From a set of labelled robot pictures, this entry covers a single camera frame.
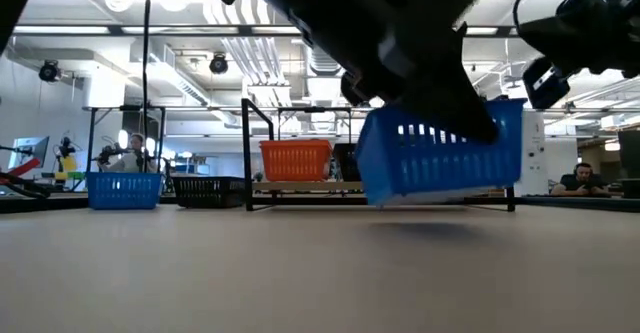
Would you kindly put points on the orange slotted plastic basket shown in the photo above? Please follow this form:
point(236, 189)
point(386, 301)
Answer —
point(295, 160)

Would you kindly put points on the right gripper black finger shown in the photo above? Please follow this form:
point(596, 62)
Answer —
point(550, 38)
point(545, 85)

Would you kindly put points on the white pillar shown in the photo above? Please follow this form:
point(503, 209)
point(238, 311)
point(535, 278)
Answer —
point(532, 153)

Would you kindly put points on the background computer monitor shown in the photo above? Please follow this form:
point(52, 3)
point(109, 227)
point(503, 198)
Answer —
point(30, 151)

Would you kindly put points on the black overhead frame beam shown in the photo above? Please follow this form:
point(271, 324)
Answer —
point(175, 29)

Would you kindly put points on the black table edge strip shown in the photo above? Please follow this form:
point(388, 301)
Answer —
point(40, 203)

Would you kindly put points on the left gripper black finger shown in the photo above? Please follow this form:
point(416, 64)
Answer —
point(450, 103)

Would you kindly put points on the standing person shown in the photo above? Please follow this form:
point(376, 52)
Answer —
point(131, 158)

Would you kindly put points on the seated person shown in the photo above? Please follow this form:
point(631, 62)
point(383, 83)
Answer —
point(581, 180)

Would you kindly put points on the black ceiling camera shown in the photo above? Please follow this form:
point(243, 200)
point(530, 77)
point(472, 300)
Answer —
point(218, 64)
point(50, 71)

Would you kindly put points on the black frame wooden shelf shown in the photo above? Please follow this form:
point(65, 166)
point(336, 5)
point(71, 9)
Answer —
point(247, 163)

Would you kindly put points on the blue slotted plastic basket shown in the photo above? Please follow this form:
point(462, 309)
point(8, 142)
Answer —
point(440, 168)
point(124, 190)

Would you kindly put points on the black background workstation frame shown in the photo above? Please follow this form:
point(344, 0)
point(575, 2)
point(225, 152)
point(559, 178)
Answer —
point(91, 143)

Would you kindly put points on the dark background screen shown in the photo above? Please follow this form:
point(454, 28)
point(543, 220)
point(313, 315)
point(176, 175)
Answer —
point(630, 155)

